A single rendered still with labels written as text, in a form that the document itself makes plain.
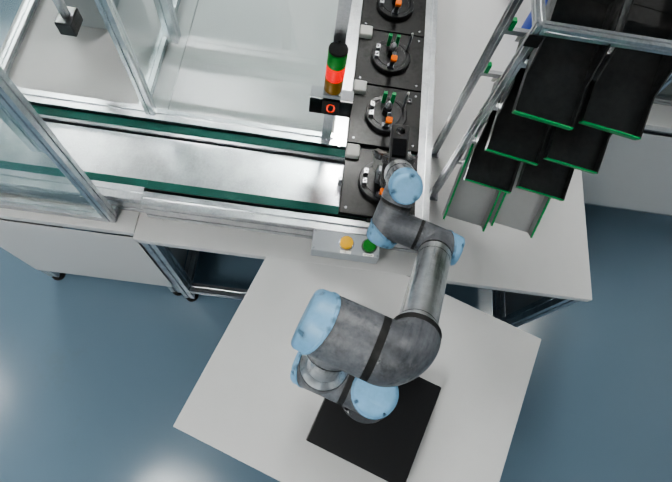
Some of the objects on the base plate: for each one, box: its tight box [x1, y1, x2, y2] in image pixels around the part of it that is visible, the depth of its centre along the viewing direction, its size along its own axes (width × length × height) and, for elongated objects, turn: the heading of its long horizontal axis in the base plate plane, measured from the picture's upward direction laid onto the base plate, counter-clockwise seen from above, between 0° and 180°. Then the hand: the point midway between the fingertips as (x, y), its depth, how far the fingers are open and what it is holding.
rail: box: [140, 191, 418, 253], centre depth 159 cm, size 6×89×11 cm, turn 82°
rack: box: [429, 0, 672, 201], centre depth 140 cm, size 21×36×80 cm, turn 82°
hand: (391, 151), depth 143 cm, fingers open, 8 cm apart
